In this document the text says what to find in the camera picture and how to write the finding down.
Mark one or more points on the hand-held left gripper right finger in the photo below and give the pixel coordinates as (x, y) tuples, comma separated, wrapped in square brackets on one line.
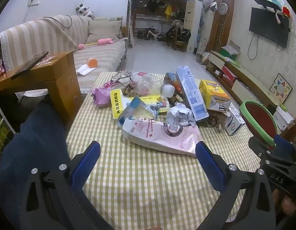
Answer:
[(210, 167)]

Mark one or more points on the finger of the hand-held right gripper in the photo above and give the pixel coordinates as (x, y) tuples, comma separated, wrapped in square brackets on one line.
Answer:
[(258, 146), (283, 146)]

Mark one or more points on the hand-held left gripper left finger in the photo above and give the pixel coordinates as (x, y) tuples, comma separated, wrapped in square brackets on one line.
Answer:
[(87, 165)]

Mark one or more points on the red bin with green rim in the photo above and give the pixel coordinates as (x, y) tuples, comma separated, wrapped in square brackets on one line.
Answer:
[(260, 117)]

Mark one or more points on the small white blue carton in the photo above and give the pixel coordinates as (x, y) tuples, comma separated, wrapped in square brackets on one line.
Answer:
[(234, 123)]

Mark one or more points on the pink white packaging bag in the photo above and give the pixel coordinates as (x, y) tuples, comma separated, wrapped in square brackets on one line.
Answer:
[(160, 136)]

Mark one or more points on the white paper ball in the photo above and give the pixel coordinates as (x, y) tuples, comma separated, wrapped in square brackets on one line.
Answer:
[(180, 115)]

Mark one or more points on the yellow snack packet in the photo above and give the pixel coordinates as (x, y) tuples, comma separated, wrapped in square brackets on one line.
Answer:
[(115, 103)]

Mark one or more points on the yellow carton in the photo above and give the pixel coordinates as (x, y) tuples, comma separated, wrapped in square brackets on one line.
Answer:
[(214, 91)]

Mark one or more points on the pink plastic bag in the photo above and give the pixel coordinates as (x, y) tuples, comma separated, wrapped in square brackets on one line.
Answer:
[(101, 95)]

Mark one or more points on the long blue white carton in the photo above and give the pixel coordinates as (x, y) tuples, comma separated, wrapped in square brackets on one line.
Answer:
[(192, 93)]

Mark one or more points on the silver blue wrapper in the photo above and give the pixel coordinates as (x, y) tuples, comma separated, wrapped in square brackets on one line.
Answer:
[(143, 110)]

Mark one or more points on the brown wrapper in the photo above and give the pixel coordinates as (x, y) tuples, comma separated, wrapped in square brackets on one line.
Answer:
[(122, 79)]

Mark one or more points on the orange snack packet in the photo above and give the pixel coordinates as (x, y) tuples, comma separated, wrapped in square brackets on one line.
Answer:
[(170, 79)]

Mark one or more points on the clear plastic bottle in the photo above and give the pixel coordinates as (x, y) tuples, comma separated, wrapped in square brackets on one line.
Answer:
[(148, 82)]

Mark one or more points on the person's right hand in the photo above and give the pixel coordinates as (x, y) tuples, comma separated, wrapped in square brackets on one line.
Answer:
[(288, 206)]

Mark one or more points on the person's blue trouser leg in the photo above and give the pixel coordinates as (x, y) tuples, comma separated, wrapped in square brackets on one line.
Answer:
[(30, 148)]

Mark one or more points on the yellow checked tablecloth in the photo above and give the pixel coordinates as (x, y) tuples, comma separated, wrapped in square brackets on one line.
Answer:
[(143, 184)]

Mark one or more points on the colourful checkers board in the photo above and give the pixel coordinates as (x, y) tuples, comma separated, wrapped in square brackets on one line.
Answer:
[(281, 86)]

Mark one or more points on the long cream television cabinet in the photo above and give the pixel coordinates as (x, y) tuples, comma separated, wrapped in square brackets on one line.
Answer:
[(248, 79)]

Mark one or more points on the wooden cabinet with stickers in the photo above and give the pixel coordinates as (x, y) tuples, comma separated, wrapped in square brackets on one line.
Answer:
[(59, 81)]

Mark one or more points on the white cloth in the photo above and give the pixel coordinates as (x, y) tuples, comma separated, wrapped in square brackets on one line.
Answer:
[(84, 70)]

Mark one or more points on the green white box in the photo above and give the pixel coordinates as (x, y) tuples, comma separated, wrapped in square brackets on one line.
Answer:
[(230, 52)]

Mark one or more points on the orange cup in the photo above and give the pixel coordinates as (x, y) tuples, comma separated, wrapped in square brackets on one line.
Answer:
[(92, 62)]

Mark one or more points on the black tablet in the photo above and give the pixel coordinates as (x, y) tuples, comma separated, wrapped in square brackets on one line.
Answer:
[(30, 64)]

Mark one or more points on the pink toy wand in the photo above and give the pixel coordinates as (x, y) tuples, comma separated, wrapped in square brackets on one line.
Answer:
[(103, 42)]

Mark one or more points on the red box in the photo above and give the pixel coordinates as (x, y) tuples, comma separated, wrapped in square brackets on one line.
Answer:
[(286, 11)]

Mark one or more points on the beige cushion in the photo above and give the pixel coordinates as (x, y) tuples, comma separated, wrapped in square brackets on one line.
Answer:
[(104, 30)]

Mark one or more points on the beige striped sofa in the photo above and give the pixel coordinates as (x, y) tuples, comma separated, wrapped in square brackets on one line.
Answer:
[(37, 36)]

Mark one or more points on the white standing air conditioner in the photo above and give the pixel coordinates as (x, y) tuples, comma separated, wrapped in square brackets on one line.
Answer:
[(192, 24)]

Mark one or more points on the black oval object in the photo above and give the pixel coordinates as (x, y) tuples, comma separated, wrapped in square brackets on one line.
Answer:
[(265, 3)]

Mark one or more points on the teal bowl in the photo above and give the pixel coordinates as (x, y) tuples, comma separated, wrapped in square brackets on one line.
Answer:
[(276, 2)]

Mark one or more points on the small white bicycle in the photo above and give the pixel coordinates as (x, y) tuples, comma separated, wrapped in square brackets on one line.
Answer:
[(151, 33)]

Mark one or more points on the panda plush toy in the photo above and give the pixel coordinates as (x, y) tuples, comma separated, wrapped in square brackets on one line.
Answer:
[(90, 14), (81, 9)]

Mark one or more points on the wall-mounted black television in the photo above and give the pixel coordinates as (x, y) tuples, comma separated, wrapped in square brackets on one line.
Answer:
[(269, 26)]

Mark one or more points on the round wall clock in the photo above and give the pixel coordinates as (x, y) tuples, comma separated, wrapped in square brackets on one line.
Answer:
[(223, 8)]

